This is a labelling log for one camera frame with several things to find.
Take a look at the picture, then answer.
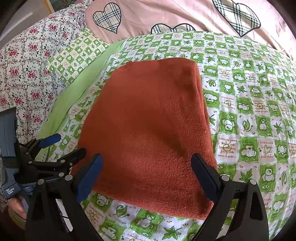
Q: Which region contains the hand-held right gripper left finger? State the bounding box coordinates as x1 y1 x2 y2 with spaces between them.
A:
25 153 104 241

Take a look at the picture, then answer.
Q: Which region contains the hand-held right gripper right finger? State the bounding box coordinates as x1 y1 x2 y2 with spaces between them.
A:
191 153 270 241

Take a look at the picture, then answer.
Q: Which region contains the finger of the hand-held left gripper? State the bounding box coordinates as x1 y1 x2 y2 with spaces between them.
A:
30 148 87 181
20 134 62 161

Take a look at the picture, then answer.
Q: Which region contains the orange knit sweater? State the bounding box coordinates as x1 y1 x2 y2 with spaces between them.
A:
72 58 218 220

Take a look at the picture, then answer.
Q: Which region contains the person's left hand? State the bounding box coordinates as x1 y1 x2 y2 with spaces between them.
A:
8 197 27 219

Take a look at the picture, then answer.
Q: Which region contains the light green sheet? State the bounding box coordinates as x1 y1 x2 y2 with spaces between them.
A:
35 42 123 163

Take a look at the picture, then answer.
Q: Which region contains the floral bed sheet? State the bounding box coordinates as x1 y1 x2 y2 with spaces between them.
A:
0 0 94 145

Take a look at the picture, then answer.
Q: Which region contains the green checked printed blanket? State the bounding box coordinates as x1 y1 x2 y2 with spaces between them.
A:
46 31 296 241

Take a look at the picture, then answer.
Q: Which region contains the green checked pillow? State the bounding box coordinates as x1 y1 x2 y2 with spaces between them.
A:
47 28 112 85

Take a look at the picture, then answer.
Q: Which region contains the framed landscape painting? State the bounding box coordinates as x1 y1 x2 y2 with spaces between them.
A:
46 0 70 12

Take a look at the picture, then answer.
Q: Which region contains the pink quilt with plaid hearts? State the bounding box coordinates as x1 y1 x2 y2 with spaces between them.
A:
84 0 292 59

